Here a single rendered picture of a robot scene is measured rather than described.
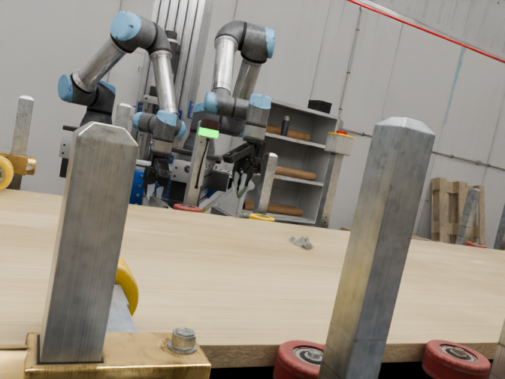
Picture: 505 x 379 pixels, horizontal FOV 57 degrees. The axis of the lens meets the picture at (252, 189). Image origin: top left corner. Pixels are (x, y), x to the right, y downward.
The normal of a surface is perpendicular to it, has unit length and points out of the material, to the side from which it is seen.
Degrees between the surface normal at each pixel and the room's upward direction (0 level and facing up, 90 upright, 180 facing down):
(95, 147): 90
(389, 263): 90
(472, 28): 90
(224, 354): 90
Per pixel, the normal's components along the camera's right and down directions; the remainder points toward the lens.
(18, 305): 0.20, -0.98
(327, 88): 0.46, 0.18
